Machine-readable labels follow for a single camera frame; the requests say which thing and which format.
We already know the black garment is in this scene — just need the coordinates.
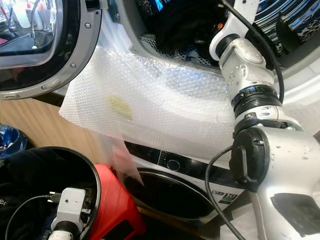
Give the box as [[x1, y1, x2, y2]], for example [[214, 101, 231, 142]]
[[152, 2, 231, 54]]

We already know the pile of black clothes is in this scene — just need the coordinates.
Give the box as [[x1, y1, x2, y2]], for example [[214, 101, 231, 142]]
[[0, 148, 97, 240]]

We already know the white front-load washing machine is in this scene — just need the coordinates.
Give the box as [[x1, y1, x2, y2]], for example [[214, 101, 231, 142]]
[[120, 140, 257, 227]]

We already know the blue bin with bag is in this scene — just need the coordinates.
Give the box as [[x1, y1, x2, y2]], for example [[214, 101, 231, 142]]
[[0, 124, 29, 160]]

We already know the wooden cabinet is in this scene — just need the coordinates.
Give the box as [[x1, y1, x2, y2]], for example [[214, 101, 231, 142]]
[[0, 97, 112, 157]]

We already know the round grey dryer door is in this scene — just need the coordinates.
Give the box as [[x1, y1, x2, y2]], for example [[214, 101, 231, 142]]
[[0, 0, 104, 100]]

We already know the round black laundry basket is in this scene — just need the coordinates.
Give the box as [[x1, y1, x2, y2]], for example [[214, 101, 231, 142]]
[[0, 146, 102, 240]]

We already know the red plastic stool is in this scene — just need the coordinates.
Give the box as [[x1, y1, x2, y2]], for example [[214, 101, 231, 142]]
[[79, 163, 147, 240]]

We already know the white sheet on floor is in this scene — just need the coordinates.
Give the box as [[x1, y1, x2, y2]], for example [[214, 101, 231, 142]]
[[219, 192, 263, 240]]

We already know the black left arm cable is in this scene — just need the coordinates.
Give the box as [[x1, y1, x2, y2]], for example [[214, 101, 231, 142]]
[[4, 194, 59, 240]]

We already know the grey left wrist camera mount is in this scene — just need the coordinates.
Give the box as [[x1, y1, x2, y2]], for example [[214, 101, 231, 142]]
[[52, 187, 89, 234]]

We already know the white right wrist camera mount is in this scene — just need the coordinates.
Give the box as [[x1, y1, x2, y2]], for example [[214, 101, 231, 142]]
[[221, 12, 252, 45]]

